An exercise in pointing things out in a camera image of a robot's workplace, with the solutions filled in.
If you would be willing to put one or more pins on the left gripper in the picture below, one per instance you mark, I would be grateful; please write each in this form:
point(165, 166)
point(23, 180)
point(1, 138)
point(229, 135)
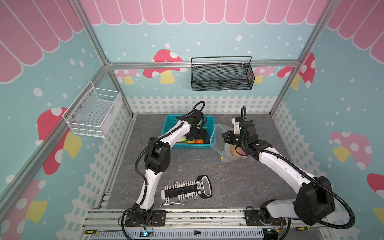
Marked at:
point(201, 135)

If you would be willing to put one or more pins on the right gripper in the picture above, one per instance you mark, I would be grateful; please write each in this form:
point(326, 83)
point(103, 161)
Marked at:
point(231, 138)

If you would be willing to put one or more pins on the clear zip top bag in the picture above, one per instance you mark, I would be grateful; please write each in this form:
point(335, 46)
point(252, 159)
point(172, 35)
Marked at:
point(223, 149)

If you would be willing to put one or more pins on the teal plastic basket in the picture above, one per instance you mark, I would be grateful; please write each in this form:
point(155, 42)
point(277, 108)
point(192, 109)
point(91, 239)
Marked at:
point(171, 121)

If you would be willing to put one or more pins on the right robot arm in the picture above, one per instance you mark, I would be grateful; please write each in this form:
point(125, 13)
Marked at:
point(315, 198)

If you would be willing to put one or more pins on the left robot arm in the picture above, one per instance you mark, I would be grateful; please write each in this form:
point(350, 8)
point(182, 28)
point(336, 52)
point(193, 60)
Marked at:
point(154, 160)

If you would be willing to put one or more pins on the dark toy eggplant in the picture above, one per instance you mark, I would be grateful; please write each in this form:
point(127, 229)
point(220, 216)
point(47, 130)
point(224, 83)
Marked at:
point(206, 137)

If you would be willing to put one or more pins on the white green toy cabbage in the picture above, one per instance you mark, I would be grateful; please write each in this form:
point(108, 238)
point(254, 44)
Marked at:
point(181, 140)

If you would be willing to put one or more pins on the black screwdriver bit set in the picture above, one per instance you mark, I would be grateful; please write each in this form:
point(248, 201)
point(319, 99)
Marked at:
point(185, 191)

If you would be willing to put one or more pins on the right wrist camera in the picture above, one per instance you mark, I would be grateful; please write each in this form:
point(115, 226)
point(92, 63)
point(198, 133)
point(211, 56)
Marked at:
point(240, 127)

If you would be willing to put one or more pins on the black wire wall basket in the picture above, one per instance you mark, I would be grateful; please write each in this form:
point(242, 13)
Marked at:
point(228, 73)

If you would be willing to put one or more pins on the yellow handled screwdriver right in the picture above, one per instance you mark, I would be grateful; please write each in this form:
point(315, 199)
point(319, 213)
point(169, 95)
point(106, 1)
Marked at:
point(302, 229)

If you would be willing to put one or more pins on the yellow handled screwdriver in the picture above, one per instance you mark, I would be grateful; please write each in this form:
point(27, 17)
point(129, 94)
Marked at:
point(90, 232)
point(302, 229)

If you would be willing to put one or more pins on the white wire wall basket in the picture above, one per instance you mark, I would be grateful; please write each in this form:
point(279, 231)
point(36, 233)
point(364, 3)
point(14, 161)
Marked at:
point(93, 112)

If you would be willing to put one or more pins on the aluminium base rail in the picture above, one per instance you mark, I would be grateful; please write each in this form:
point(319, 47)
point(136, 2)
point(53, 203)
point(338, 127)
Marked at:
point(198, 224)

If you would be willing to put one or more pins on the yellow handled screwdriver left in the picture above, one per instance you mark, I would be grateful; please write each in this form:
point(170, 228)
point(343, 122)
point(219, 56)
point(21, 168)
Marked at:
point(90, 232)

